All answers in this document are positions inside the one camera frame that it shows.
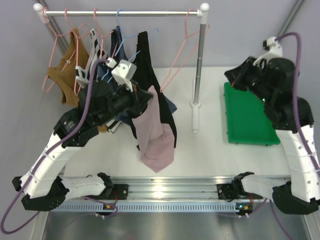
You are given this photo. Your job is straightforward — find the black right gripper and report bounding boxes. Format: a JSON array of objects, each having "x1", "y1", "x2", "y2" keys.
[{"x1": 224, "y1": 55, "x2": 273, "y2": 104}]

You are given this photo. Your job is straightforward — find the pink wire hanger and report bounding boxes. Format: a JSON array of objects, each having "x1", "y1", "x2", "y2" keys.
[{"x1": 160, "y1": 8, "x2": 204, "y2": 93}]

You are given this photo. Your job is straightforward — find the pink tank top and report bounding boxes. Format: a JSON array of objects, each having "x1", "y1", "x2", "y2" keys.
[{"x1": 132, "y1": 86, "x2": 175, "y2": 173}]

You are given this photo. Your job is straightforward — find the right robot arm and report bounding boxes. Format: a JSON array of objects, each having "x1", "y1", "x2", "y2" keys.
[{"x1": 224, "y1": 56, "x2": 320, "y2": 215}]

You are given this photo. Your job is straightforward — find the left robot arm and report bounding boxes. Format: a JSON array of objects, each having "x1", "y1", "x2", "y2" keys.
[{"x1": 12, "y1": 80, "x2": 154, "y2": 212}]

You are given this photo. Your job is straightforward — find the black tank top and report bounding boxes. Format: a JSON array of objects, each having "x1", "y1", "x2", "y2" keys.
[{"x1": 133, "y1": 31, "x2": 177, "y2": 138}]

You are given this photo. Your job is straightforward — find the navy blue tank top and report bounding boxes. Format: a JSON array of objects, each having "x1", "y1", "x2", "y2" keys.
[{"x1": 96, "y1": 26, "x2": 178, "y2": 126}]

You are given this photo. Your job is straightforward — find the black white striped top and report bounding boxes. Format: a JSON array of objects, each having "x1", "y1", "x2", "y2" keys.
[{"x1": 75, "y1": 28, "x2": 121, "y2": 133}]

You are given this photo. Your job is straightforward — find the brown tank top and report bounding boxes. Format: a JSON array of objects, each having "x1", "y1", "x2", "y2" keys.
[{"x1": 47, "y1": 32, "x2": 90, "y2": 107}]

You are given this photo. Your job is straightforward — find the pink hanger far left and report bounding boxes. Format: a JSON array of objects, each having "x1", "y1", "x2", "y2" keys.
[{"x1": 41, "y1": 7, "x2": 76, "y2": 92}]

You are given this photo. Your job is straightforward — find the green plastic tray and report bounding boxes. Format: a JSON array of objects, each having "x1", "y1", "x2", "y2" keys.
[{"x1": 223, "y1": 82, "x2": 280, "y2": 146}]

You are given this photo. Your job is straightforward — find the white metal clothes rack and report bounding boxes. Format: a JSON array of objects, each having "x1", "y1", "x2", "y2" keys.
[{"x1": 33, "y1": 0, "x2": 210, "y2": 134}]

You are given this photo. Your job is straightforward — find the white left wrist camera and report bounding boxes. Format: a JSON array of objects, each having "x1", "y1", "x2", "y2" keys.
[{"x1": 106, "y1": 57, "x2": 137, "y2": 92}]

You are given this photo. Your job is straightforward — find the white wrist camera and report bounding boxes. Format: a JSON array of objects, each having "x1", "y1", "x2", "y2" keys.
[
  {"x1": 106, "y1": 57, "x2": 137, "y2": 92},
  {"x1": 253, "y1": 36, "x2": 283, "y2": 66}
]

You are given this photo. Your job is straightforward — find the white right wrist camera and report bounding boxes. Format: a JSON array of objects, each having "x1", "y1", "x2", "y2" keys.
[{"x1": 253, "y1": 36, "x2": 283, "y2": 66}]

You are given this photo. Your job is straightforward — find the blue wire hanger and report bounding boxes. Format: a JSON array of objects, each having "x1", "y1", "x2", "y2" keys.
[{"x1": 101, "y1": 8, "x2": 159, "y2": 86}]

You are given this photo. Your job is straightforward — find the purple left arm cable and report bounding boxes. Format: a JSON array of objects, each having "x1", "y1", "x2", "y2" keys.
[{"x1": 0, "y1": 57, "x2": 118, "y2": 235}]

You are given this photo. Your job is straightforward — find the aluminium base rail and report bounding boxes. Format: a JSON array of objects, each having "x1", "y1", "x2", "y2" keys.
[{"x1": 93, "y1": 176, "x2": 234, "y2": 201}]

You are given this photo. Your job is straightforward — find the perforated cable duct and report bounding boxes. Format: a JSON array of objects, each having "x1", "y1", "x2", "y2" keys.
[{"x1": 53, "y1": 201, "x2": 253, "y2": 213}]

